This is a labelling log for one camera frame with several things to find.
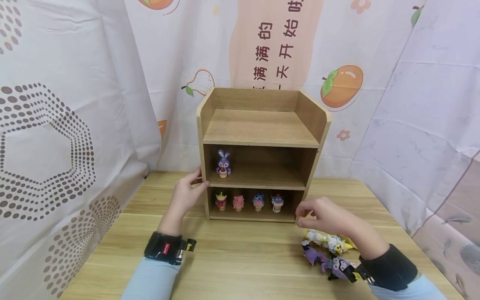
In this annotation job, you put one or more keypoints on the wooden shelf unit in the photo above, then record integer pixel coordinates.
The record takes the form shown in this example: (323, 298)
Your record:
(260, 127)

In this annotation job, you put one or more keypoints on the person's right hand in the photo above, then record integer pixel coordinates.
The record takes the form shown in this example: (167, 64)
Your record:
(333, 221)

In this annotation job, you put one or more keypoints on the person's right index finger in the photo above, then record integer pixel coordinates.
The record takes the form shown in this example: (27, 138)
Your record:
(304, 206)

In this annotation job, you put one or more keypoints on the blue and pink figurine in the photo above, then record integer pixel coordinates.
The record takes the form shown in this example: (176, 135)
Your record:
(258, 202)

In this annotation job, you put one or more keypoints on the person's left thumb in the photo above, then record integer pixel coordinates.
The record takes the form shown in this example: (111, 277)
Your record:
(201, 187)

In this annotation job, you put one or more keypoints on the dark purple toy figure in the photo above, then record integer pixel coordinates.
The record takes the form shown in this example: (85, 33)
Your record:
(339, 265)

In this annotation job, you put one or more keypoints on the person's left hand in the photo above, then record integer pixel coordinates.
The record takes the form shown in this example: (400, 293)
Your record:
(182, 200)

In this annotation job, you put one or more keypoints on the light purple toy figure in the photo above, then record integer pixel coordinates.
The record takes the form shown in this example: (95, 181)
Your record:
(313, 254)

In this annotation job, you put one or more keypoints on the person's left index finger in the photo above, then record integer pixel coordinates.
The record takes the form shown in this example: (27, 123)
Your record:
(195, 173)

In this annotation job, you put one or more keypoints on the white and yellow toy figure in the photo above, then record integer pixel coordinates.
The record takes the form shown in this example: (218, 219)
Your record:
(330, 242)

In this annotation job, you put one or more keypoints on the red and blue figurine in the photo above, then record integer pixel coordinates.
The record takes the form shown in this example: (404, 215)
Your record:
(277, 203)

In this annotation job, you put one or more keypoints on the purple rabbit figurine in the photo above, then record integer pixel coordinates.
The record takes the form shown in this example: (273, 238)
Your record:
(223, 164)

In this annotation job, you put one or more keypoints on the red and yellow figurine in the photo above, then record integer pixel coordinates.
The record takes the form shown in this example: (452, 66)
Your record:
(221, 202)

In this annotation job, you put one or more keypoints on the person's left forearm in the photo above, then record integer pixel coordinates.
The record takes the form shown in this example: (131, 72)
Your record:
(152, 281)

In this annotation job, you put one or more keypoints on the person's right thumb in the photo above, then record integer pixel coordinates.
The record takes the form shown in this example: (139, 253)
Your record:
(304, 222)

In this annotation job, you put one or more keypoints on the black wrist band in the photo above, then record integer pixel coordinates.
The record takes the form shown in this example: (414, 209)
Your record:
(165, 248)
(390, 266)

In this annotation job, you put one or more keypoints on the person's right forearm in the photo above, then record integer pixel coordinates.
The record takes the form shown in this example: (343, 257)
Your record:
(408, 291)

